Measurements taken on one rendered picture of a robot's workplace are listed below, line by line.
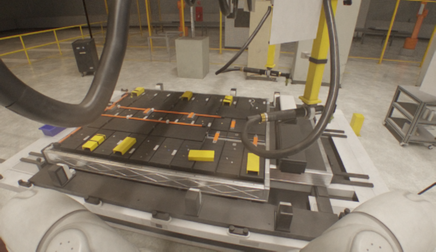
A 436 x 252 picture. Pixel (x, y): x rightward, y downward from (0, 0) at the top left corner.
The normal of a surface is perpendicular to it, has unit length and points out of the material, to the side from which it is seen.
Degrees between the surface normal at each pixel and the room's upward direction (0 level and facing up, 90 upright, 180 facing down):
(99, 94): 63
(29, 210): 10
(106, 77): 70
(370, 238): 27
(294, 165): 90
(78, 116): 86
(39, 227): 23
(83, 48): 90
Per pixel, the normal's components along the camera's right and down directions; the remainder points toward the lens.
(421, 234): 0.26, -0.41
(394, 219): -0.11, -0.80
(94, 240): 0.76, -0.65
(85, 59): 0.29, 0.45
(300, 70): -0.21, 0.46
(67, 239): 0.01, -0.57
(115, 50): 0.62, 0.00
